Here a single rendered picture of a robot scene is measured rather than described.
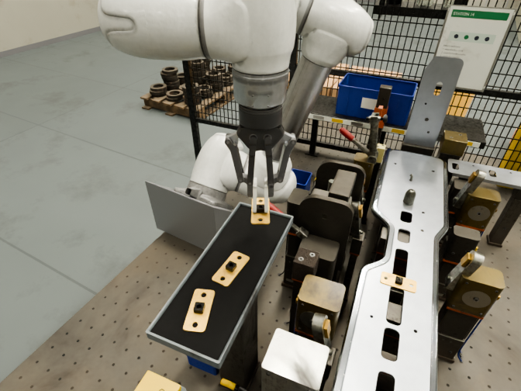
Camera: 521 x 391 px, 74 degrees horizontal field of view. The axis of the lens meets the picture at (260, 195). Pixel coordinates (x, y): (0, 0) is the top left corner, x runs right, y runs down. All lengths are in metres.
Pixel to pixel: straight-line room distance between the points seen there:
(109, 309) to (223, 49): 0.97
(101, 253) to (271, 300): 1.54
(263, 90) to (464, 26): 1.22
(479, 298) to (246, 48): 0.78
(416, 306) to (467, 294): 0.14
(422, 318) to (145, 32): 0.78
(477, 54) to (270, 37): 1.27
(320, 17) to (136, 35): 0.61
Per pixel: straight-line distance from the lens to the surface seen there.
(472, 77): 1.73
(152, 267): 1.36
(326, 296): 0.77
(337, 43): 1.07
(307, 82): 1.12
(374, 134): 1.20
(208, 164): 1.30
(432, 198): 1.24
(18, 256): 2.76
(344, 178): 0.90
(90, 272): 2.43
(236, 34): 0.52
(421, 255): 1.03
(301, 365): 0.65
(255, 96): 0.55
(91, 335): 1.26
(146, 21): 0.55
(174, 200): 1.29
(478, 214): 1.27
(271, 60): 0.53
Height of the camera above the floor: 1.70
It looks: 38 degrees down
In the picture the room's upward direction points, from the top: straight up
